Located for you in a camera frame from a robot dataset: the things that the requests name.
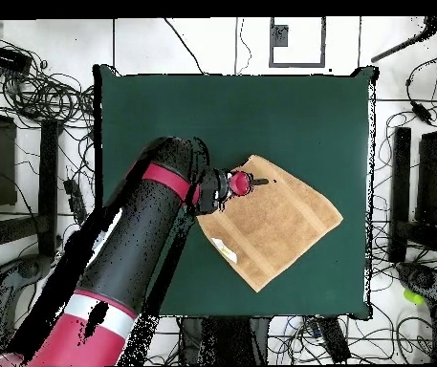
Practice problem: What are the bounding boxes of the tan terry towel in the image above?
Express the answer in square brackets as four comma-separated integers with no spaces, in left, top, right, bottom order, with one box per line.
[195,154,344,293]

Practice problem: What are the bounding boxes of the black flat device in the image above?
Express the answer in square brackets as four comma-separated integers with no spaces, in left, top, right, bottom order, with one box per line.
[315,316,352,364]

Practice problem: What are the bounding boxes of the dark green table cloth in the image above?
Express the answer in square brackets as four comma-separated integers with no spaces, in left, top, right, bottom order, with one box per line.
[94,64,378,321]

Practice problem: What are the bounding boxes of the black upright bar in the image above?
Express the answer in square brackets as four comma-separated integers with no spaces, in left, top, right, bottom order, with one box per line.
[387,126,412,263]

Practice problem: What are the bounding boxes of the small grey square plate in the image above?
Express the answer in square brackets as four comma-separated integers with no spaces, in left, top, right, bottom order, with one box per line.
[271,24,291,48]

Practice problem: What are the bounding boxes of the long black power strip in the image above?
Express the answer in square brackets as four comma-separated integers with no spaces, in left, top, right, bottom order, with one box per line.
[62,178,89,227]

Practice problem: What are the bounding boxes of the black inline power brick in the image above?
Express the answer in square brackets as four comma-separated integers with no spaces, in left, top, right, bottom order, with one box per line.
[410,100,433,125]

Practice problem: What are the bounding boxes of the grey curved stand base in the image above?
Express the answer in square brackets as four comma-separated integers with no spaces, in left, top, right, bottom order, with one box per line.
[395,261,437,307]
[0,253,55,337]

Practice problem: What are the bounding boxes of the bright green object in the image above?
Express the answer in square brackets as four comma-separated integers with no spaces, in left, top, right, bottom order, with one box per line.
[403,288,427,307]

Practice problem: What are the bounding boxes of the black tripod leg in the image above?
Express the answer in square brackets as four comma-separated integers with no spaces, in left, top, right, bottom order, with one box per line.
[370,15,437,64]

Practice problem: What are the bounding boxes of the black rectangular box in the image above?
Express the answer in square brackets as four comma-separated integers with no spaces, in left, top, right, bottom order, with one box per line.
[0,41,33,76]

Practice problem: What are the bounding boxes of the grey square floor frame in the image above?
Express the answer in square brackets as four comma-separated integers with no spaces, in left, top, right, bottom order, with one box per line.
[268,16,327,69]

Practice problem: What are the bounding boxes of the long black cable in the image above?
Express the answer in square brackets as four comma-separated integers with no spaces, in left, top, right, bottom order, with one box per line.
[163,17,207,76]

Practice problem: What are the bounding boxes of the black robot pedestal stand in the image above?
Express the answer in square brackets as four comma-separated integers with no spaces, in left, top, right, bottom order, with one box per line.
[179,315,273,366]

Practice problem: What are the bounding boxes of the black metal frame stand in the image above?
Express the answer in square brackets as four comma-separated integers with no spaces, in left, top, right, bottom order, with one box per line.
[0,86,64,261]

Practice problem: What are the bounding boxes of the tangle of black cables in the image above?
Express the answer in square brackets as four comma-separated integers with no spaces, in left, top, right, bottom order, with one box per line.
[0,28,97,133]

